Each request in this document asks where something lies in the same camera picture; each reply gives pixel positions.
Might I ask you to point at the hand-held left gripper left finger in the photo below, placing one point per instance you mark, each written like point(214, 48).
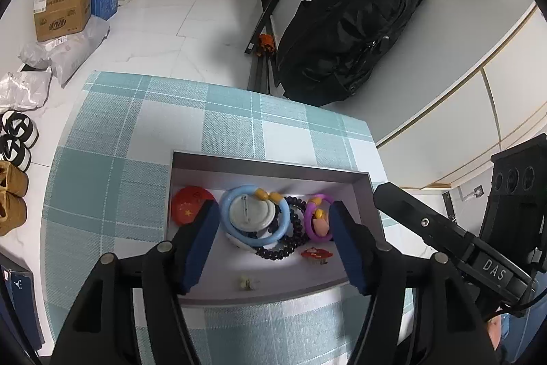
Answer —
point(198, 245)

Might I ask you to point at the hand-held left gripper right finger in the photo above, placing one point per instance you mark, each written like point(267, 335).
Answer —
point(346, 245)

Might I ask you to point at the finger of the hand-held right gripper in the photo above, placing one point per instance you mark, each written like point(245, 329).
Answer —
point(410, 215)

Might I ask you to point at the small doll charm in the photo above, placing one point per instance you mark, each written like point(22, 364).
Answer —
point(320, 224)

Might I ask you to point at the red mushroom hair clip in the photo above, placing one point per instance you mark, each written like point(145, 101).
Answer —
point(314, 253)

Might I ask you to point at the grey cardboard box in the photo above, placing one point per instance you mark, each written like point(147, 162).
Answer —
point(299, 279)

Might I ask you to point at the white round badge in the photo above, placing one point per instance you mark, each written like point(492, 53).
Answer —
point(252, 215)

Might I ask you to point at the small white yellow charm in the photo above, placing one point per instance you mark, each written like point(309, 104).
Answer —
point(248, 283)

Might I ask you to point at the person's right forearm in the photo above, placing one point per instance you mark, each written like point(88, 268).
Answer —
point(525, 339)

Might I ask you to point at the red round badge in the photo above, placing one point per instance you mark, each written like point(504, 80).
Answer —
point(188, 204)

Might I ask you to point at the teal checkered tablecloth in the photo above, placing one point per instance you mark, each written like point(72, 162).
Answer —
point(128, 134)

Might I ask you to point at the white wardrobe gold trim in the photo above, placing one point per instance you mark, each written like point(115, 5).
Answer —
point(470, 91)

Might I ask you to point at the brown suede shoe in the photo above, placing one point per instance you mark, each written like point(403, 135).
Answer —
point(13, 215)
point(13, 179)

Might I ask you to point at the black backpack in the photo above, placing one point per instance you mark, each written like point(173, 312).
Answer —
point(350, 27)

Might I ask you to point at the black white slipper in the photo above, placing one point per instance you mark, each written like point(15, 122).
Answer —
point(15, 153)
point(19, 127)

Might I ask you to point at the orange black tool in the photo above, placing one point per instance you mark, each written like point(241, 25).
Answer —
point(266, 44)

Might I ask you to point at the large grey plastic parcel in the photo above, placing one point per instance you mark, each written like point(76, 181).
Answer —
point(77, 53)

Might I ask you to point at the clear plastic bag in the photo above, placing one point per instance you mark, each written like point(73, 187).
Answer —
point(25, 91)

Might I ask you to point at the small grey plastic parcel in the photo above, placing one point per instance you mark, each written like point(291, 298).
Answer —
point(36, 55)

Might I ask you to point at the brown cardboard box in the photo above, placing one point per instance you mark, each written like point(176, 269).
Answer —
point(60, 18)

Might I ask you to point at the wall socket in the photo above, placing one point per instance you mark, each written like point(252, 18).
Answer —
point(474, 192)

